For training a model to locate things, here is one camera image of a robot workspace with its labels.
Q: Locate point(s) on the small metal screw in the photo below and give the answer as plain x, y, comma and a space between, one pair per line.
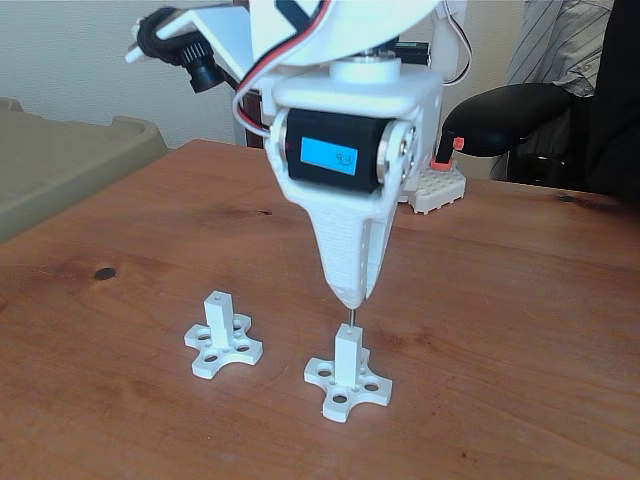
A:
353, 317

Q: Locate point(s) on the orange and black clamp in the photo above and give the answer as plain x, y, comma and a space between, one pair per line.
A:
442, 164

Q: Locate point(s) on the black office chair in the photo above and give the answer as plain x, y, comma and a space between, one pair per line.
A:
505, 117

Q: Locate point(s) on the beige plastic container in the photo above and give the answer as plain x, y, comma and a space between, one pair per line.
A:
60, 165

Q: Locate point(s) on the white perforated base plate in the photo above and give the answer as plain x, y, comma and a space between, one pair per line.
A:
440, 192

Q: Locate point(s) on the dark brown wooden post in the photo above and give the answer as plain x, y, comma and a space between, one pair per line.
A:
252, 112

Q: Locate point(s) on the white cross-base post stand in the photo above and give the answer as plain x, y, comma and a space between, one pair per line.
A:
220, 320
347, 355

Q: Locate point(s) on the white camera bracket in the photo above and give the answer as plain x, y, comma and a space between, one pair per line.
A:
220, 30

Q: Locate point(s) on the small black camera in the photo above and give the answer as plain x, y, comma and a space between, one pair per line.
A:
202, 72

